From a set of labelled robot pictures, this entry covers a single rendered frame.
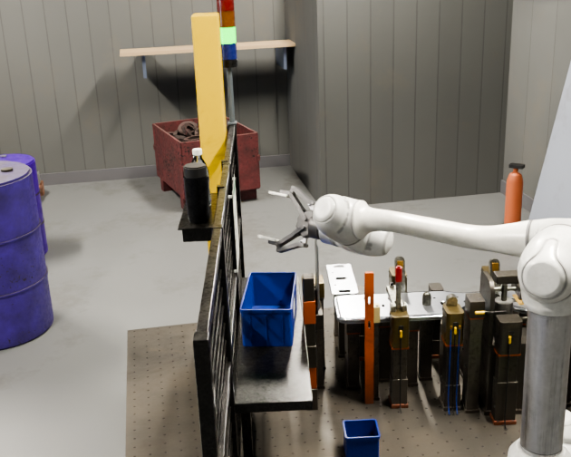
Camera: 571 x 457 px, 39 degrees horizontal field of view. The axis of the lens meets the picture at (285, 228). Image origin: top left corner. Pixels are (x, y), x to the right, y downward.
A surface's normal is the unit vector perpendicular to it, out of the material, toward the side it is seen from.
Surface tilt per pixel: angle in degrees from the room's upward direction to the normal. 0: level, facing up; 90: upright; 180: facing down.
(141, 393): 0
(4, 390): 0
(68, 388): 0
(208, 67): 90
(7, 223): 90
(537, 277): 83
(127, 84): 90
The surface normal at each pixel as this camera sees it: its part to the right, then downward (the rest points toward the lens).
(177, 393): -0.04, -0.94
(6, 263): 0.63, 0.24
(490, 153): 0.18, 0.33
